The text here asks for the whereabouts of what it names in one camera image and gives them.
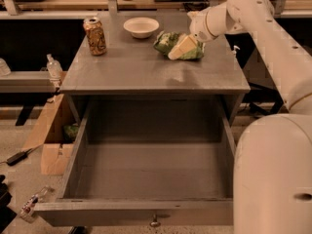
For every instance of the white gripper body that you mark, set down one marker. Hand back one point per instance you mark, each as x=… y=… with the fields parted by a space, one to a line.
x=199 y=25

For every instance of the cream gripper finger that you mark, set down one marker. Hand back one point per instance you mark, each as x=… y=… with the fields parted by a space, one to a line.
x=186 y=47

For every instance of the green jalapeno chip bag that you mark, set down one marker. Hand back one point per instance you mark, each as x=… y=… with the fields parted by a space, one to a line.
x=166 y=40

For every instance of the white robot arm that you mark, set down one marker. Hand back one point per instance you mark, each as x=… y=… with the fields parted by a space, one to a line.
x=272 y=177

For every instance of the open grey top drawer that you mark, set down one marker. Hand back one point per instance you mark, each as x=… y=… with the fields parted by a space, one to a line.
x=133 y=159

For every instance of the metal drawer knob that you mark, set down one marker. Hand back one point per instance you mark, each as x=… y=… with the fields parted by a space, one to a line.
x=155 y=222

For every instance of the small white pump bottle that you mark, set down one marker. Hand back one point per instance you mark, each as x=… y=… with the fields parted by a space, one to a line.
x=235 y=50

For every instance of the white bowl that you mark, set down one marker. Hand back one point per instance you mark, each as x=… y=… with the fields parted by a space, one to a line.
x=141 y=28

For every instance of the grey cabinet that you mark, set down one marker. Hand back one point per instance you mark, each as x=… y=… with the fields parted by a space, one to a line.
x=132 y=66

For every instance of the black folding chair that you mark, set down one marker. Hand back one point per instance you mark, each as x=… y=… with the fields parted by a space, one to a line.
x=263 y=97

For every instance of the patterned soda can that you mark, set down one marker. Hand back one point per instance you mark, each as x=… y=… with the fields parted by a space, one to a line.
x=95 y=36

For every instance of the clear sanitizer bottle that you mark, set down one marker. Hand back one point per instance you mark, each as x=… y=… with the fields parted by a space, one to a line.
x=53 y=67

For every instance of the left cardboard box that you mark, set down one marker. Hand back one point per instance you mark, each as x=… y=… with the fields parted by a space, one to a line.
x=47 y=133

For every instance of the black power adapter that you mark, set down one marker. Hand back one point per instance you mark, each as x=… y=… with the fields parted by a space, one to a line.
x=16 y=158

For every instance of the plastic bottle on floor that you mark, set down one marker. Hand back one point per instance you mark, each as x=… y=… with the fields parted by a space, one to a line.
x=27 y=211

